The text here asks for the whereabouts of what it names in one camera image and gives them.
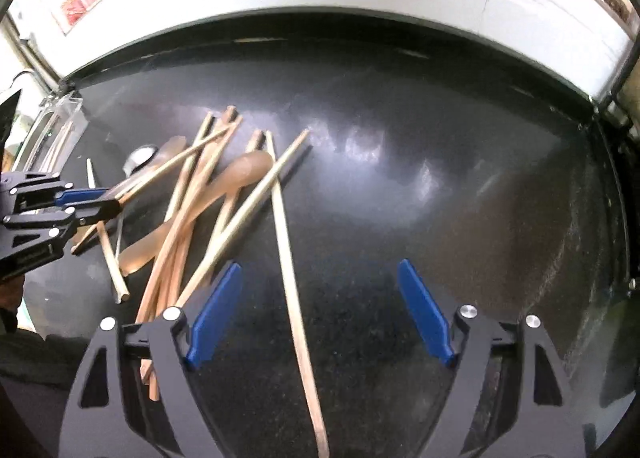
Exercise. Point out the red printed packet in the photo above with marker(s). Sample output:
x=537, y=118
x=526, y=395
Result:
x=75, y=7

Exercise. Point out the metal spoon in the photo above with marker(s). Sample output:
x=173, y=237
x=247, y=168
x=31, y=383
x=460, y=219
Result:
x=140, y=157

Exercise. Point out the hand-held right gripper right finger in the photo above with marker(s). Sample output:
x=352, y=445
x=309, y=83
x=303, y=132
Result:
x=425, y=310

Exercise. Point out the pile of wooden chopsticks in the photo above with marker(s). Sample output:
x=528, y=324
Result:
x=290, y=263

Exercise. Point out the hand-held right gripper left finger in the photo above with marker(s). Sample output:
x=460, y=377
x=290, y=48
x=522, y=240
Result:
x=215, y=313

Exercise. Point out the long bamboo chopstick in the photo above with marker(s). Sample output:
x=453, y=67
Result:
x=175, y=157

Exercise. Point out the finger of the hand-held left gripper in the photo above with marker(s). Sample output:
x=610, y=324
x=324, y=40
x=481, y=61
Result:
x=95, y=210
x=85, y=195

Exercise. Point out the clear plastic tray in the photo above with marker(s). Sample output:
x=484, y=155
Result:
x=55, y=122

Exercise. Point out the wooden spoon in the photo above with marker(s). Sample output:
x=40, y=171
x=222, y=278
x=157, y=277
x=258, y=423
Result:
x=250, y=168

